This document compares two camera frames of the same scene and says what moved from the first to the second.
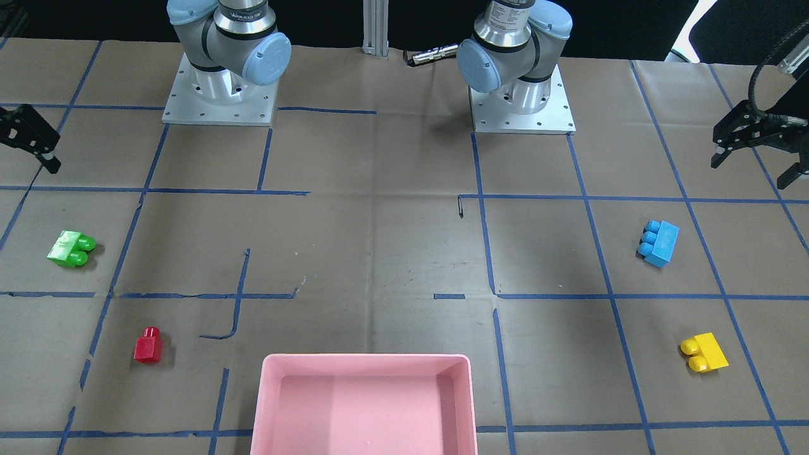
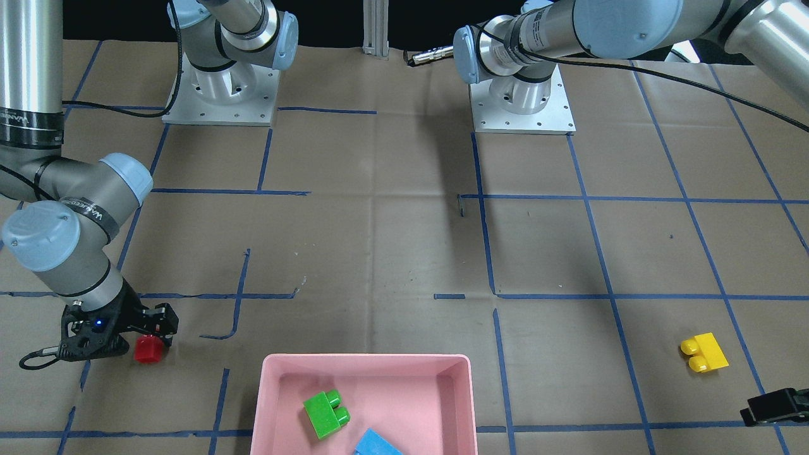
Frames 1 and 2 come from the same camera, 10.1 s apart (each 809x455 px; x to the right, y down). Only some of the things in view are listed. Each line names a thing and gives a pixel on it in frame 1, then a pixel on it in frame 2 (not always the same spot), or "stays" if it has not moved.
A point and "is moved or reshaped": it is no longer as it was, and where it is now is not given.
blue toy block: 658,242 -> 373,443
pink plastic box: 361,404 stays
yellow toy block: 706,352 stays
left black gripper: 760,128 -> 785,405
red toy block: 148,347 stays
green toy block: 72,249 is moved or reshaped
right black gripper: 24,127 -> 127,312
